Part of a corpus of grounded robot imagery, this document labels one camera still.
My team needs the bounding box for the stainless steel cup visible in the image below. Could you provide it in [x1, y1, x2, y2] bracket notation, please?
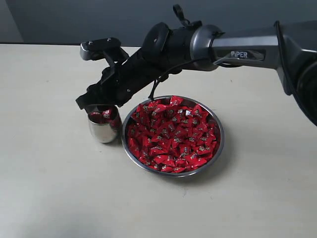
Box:
[88, 106, 122, 144]

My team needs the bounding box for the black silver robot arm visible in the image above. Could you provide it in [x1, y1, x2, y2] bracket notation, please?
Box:
[76, 4, 317, 123]

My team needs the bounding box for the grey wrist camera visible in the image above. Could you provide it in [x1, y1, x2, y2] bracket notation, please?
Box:
[80, 37, 129, 65]

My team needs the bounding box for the steel bowl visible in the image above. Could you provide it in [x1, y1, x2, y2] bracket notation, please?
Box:
[121, 96, 224, 178]

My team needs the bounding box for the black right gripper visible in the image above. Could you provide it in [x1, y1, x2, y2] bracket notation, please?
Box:
[75, 49, 163, 110]

